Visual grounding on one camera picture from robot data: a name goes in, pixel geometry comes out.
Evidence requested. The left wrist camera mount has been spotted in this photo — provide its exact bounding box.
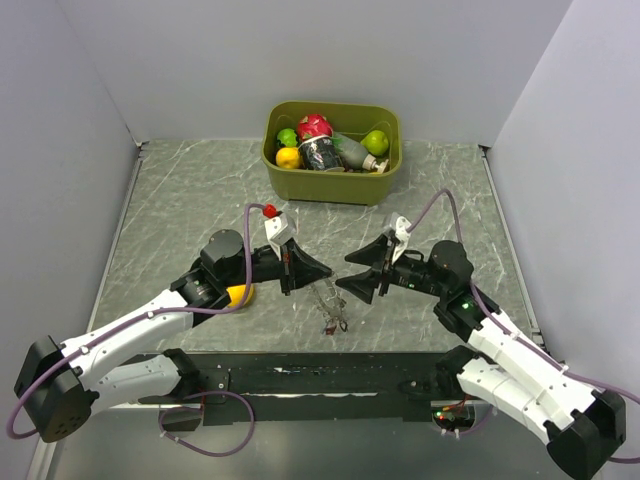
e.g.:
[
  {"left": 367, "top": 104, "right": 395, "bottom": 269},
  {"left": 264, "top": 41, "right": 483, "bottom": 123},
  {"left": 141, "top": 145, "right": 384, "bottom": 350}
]
[{"left": 262, "top": 204, "right": 298, "bottom": 255}]

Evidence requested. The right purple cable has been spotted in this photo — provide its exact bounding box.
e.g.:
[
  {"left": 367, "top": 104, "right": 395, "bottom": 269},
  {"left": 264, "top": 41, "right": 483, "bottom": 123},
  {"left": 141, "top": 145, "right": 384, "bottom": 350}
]
[{"left": 407, "top": 188, "right": 640, "bottom": 464}]

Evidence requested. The olive green plastic bin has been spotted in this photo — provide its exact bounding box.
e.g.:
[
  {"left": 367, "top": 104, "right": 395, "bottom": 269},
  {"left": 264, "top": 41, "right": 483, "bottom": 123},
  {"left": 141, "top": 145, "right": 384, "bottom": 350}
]
[{"left": 262, "top": 100, "right": 403, "bottom": 206}]

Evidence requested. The red dragon fruit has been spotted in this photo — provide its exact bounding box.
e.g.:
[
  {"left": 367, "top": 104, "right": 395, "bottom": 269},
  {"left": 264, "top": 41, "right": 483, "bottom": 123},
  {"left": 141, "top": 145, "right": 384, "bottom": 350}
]
[{"left": 296, "top": 114, "right": 333, "bottom": 142}]

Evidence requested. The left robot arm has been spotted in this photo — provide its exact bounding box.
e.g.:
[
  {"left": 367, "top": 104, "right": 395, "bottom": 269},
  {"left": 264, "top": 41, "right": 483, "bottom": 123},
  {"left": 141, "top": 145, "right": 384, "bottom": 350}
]
[{"left": 14, "top": 230, "right": 332, "bottom": 443}]

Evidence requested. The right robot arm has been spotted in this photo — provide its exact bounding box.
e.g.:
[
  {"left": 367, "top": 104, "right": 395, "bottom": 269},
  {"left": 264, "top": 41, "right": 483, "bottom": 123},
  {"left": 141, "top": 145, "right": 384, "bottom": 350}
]
[{"left": 336, "top": 234, "right": 626, "bottom": 479}]

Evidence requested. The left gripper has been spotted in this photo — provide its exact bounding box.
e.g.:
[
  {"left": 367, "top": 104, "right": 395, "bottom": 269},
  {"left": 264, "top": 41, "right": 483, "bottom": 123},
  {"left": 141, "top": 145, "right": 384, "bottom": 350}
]
[{"left": 221, "top": 236, "right": 331, "bottom": 296}]

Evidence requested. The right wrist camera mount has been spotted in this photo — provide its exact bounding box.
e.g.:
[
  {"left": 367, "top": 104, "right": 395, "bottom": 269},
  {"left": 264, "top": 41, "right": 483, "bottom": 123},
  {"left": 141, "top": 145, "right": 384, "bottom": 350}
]
[{"left": 383, "top": 212, "right": 411, "bottom": 264}]

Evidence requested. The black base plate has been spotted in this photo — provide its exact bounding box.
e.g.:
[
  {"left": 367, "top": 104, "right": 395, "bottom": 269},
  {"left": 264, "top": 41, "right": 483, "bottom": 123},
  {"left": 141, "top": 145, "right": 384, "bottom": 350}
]
[{"left": 137, "top": 352, "right": 484, "bottom": 426}]

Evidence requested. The black can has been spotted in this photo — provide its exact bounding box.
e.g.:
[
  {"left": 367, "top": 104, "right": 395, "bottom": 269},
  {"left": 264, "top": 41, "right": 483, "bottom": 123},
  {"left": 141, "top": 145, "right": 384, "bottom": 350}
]
[{"left": 299, "top": 135, "right": 344, "bottom": 172}]

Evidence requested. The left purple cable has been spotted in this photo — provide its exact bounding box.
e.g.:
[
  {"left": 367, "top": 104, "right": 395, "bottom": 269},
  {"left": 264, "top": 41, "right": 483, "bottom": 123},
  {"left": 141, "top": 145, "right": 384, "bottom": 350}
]
[{"left": 5, "top": 202, "right": 266, "bottom": 457}]

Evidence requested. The green pepper toy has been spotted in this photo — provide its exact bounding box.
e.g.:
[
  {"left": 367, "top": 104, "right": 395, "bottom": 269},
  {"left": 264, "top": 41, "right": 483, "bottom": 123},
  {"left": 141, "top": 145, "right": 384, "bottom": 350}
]
[{"left": 276, "top": 128, "right": 298, "bottom": 149}]

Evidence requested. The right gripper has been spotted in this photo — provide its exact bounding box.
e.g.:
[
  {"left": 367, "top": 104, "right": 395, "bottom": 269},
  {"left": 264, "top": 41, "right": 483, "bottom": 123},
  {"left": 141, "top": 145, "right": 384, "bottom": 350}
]
[{"left": 335, "top": 232, "right": 448, "bottom": 304}]

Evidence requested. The yellow lemon in bin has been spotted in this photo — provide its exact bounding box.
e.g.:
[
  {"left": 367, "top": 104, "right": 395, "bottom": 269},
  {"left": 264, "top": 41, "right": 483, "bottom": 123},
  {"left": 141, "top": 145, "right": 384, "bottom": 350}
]
[{"left": 275, "top": 147, "right": 304, "bottom": 170}]

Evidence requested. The yellow lemon on table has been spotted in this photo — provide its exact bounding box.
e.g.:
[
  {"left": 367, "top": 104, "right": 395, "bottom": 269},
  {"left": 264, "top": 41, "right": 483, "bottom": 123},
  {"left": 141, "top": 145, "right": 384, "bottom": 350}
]
[{"left": 226, "top": 285, "right": 255, "bottom": 311}]

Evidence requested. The grey pump bottle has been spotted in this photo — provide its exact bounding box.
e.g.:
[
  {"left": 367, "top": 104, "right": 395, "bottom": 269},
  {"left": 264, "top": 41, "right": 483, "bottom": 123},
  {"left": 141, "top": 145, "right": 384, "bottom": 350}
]
[{"left": 332, "top": 132, "right": 389, "bottom": 174}]

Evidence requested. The purple cable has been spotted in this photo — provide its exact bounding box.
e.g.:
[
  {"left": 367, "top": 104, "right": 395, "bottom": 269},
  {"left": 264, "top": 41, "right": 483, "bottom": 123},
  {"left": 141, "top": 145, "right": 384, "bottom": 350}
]
[
  {"left": 407, "top": 188, "right": 640, "bottom": 464},
  {"left": 5, "top": 202, "right": 266, "bottom": 457}
]

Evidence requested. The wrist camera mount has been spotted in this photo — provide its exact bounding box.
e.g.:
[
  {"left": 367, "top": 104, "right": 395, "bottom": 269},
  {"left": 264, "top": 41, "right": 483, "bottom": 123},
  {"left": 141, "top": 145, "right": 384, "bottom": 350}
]
[
  {"left": 262, "top": 204, "right": 298, "bottom": 255},
  {"left": 383, "top": 212, "right": 411, "bottom": 264}
]

